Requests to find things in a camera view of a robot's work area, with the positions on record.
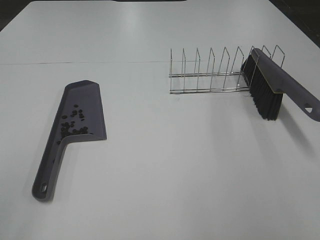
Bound purple plastic dustpan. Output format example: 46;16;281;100
31;80;107;202

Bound pile of coffee beans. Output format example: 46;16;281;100
56;104;89;145

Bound purple hand brush black bristles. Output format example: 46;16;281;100
241;48;320;122

